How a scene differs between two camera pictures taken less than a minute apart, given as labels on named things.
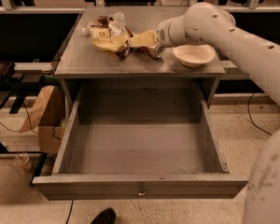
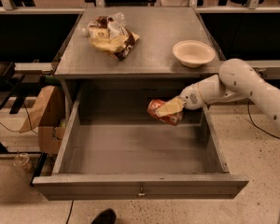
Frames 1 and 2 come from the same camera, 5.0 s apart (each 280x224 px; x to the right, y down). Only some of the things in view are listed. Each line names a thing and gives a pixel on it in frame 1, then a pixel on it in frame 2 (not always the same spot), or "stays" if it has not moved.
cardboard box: [49, 138] stays
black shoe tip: [107, 216] stays
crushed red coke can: [156, 51] -> [173, 119]
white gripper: [162, 33] -> [190, 99]
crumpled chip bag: [109, 35] stays
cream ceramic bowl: [194, 55] stays
